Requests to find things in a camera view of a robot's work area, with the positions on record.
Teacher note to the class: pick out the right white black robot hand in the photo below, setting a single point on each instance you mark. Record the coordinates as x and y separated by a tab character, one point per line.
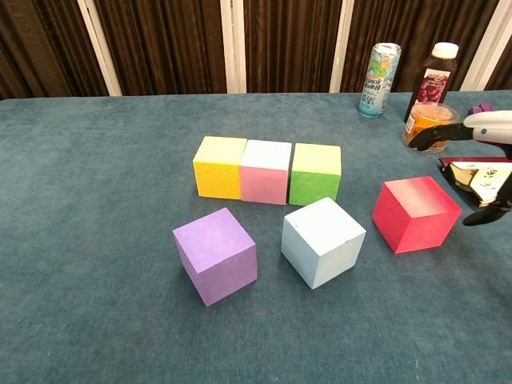
492	128

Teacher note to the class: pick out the red foam cube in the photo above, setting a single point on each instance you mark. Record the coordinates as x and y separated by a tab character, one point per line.
416	216

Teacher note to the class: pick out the green foam cube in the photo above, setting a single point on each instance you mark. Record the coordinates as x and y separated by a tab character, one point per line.
316	176

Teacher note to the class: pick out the yellow foam cube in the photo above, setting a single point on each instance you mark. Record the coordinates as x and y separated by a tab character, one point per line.
218	172

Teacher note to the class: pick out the purple toy brick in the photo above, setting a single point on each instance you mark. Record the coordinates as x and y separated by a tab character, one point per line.
482	108

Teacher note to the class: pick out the red paper folding fan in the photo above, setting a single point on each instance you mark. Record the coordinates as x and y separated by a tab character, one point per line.
472	180

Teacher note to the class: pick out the orange lidded cup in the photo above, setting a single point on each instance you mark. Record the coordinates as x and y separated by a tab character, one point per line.
434	116

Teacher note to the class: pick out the dark juice bottle white cap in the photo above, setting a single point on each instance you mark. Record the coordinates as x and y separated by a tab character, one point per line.
436	80

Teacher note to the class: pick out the white green drink can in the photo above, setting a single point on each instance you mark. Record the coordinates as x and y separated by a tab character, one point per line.
378	84

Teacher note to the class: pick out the light blue foam cube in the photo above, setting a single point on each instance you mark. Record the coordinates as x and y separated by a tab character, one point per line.
322	242

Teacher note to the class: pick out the dark brown curtain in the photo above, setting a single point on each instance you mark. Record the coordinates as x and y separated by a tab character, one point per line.
288	44

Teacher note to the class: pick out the pink foam cube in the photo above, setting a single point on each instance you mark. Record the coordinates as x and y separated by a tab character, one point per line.
264	176

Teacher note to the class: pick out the purple foam cube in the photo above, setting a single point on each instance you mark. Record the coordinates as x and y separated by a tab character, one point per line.
218	256

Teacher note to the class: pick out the teal table cloth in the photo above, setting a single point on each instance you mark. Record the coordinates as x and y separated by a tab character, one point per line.
100	240

